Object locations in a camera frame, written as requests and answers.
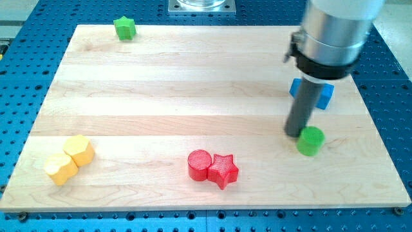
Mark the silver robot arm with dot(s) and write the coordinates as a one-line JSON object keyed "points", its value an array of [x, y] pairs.
{"points": [[329, 41]]}

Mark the red star block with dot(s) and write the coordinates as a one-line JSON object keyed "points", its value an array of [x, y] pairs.
{"points": [[223, 170]]}

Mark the green star block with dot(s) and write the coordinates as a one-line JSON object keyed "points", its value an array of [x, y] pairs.
{"points": [[125, 28]]}

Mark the wooden board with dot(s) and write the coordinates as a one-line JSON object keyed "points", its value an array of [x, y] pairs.
{"points": [[146, 104]]}

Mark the red cylinder block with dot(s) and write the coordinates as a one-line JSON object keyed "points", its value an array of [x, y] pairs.
{"points": [[198, 163]]}

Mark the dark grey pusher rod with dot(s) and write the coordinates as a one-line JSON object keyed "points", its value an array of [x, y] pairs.
{"points": [[305, 101]]}

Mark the green cylinder block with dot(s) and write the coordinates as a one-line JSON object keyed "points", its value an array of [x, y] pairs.
{"points": [[310, 141]]}

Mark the blue cube block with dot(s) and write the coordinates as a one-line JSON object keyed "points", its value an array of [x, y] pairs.
{"points": [[325, 97]]}

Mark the yellow hexagon block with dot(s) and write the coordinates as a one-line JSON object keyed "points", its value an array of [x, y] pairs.
{"points": [[80, 149]]}

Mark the yellow heart block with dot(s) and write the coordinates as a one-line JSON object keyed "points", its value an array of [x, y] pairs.
{"points": [[60, 167]]}

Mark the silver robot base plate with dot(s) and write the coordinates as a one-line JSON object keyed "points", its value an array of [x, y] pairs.
{"points": [[201, 6]]}

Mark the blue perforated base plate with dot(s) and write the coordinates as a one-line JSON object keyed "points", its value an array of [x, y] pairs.
{"points": [[34, 56]]}

